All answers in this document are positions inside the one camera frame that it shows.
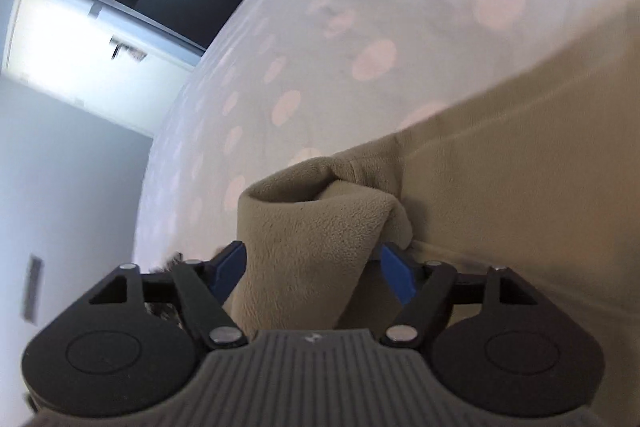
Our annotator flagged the beige fleece garment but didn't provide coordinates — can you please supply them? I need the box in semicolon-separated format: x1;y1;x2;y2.
221;8;640;353

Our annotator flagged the dark patterned garment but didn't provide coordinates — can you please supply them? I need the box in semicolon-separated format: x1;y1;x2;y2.
142;253;184;329

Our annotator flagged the white door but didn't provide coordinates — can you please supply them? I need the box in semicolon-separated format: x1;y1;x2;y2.
2;0;198;136

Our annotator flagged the polka dot bed sheet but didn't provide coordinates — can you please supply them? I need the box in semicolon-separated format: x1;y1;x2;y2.
134;0;622;269

